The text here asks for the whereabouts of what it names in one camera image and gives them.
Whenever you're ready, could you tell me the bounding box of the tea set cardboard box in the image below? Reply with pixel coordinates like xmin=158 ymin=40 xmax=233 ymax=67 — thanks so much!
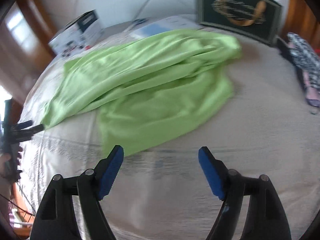
xmin=48 ymin=10 xmax=104 ymax=57

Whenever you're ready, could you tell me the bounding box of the white lace tablecloth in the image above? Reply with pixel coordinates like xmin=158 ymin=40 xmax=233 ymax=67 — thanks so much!
xmin=18 ymin=28 xmax=319 ymax=239

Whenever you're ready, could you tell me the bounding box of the green shirt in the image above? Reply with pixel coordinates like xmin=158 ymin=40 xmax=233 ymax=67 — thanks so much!
xmin=41 ymin=29 xmax=242 ymax=155

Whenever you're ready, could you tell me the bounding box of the person left hand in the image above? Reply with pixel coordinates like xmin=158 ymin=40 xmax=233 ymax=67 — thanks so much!
xmin=0 ymin=146 xmax=23 ymax=180

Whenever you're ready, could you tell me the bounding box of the dark green gift bag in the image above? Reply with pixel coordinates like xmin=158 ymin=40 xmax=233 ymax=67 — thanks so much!
xmin=196 ymin=0 xmax=282 ymax=46

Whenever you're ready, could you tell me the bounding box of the checkered clothes pile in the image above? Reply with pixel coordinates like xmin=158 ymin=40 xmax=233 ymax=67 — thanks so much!
xmin=276 ymin=33 xmax=319 ymax=114

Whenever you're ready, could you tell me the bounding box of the white booklet with blue patch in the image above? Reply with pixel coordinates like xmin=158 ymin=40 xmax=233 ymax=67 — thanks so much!
xmin=130 ymin=16 xmax=202 ymax=39

